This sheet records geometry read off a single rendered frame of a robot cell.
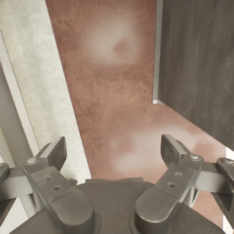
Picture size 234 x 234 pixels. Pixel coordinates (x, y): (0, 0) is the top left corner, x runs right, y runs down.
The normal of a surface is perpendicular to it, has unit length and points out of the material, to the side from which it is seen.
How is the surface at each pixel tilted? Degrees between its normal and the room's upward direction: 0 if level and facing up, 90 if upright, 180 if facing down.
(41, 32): 0
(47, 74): 0
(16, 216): 90
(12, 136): 0
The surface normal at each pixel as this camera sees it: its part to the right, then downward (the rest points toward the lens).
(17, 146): 0.03, 0.29
